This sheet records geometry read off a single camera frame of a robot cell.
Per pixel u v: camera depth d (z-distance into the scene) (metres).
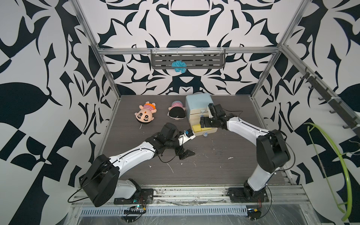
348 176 0.52
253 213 0.71
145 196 0.74
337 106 0.55
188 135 0.68
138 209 0.72
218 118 0.72
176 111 1.02
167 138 0.64
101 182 0.41
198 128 0.96
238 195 0.74
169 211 0.78
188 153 0.69
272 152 0.47
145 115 0.97
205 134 0.95
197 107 0.95
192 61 0.94
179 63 0.90
